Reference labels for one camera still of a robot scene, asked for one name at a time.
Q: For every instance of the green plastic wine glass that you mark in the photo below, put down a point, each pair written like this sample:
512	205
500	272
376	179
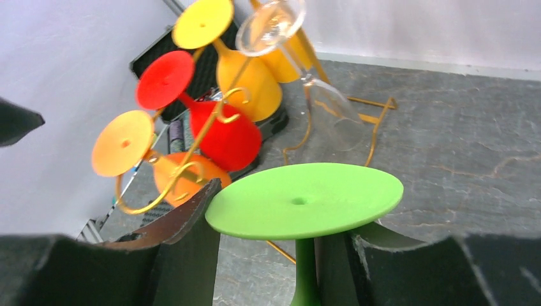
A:
301	202

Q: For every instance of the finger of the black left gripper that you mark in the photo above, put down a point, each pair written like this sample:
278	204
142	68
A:
17	122

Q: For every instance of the gold wire wine glass rack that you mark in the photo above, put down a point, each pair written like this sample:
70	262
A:
226	91

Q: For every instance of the clear wine glass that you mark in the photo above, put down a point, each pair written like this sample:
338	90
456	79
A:
269	28

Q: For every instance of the orange plastic wine glass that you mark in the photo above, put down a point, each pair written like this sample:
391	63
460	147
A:
127	140

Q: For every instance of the grey building baseplate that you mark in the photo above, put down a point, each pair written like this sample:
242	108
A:
155	213

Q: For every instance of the yellow plastic wine glass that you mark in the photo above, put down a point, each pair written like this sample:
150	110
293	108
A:
280	66
202	23

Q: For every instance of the red plastic wine glass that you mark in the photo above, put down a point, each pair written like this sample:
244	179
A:
232	141

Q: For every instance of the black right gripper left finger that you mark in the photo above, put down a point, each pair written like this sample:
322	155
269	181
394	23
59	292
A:
171	261

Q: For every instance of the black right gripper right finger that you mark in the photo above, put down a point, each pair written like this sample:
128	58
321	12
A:
373	265

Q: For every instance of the black poker chip case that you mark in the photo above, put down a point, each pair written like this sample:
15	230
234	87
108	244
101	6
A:
204	86

